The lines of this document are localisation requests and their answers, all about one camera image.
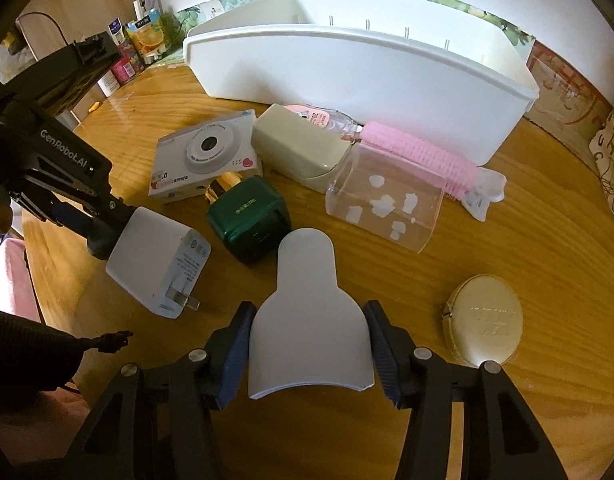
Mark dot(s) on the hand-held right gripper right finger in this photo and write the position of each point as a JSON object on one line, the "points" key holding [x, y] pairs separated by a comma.
{"points": [[385, 355]]}

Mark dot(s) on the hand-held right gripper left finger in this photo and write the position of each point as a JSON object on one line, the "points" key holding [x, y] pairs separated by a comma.
{"points": [[234, 355]]}

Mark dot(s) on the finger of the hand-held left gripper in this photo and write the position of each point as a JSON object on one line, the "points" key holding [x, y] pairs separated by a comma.
{"points": [[67, 72], [94, 232]]}

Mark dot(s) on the white power adapter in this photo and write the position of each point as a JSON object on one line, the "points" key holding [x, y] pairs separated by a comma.
{"points": [[157, 265]]}

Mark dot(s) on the white plastic scoop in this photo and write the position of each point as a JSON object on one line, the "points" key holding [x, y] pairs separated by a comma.
{"points": [[307, 320]]}

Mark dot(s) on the round beige zip case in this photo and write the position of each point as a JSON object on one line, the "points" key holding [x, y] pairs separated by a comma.
{"points": [[484, 320]]}

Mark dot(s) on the white camera box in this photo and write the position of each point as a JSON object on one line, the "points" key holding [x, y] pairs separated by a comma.
{"points": [[202, 157]]}

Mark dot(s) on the green bottle with gold cap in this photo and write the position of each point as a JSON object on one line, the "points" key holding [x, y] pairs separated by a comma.
{"points": [[249, 220]]}

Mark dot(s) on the white plastic storage bin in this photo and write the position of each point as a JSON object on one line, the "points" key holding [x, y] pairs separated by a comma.
{"points": [[357, 75]]}

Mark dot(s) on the pink can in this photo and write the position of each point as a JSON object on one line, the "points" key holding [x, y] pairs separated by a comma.
{"points": [[124, 67]]}

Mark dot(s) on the white bottle with blue label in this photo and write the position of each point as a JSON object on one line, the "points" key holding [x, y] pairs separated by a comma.
{"points": [[116, 30]]}

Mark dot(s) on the wooden cabinet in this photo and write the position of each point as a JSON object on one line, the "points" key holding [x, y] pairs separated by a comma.
{"points": [[72, 5]]}

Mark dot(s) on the orange juice packet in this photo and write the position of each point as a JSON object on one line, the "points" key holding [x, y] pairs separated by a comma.
{"points": [[147, 35]]}

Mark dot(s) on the pink cloth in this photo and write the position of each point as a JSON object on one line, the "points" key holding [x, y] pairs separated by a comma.
{"points": [[9, 280]]}

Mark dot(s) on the dark clothing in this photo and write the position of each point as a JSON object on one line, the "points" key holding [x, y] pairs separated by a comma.
{"points": [[32, 365]]}

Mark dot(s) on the clear plastic container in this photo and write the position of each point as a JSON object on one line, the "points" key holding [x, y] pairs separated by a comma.
{"points": [[382, 205]]}

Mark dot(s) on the white bow clip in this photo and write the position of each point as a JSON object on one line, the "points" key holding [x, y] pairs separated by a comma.
{"points": [[484, 192]]}

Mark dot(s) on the pink hair roller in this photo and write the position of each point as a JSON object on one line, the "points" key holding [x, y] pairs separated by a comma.
{"points": [[417, 157]]}

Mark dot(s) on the pink round tin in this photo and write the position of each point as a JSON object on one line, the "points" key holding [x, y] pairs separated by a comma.
{"points": [[312, 115]]}

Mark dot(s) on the printed canvas bag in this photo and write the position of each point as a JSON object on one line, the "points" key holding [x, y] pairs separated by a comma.
{"points": [[612, 160]]}

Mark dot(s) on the red printed cardboard sheet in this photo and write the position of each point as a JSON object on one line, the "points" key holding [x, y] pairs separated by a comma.
{"points": [[562, 85]]}

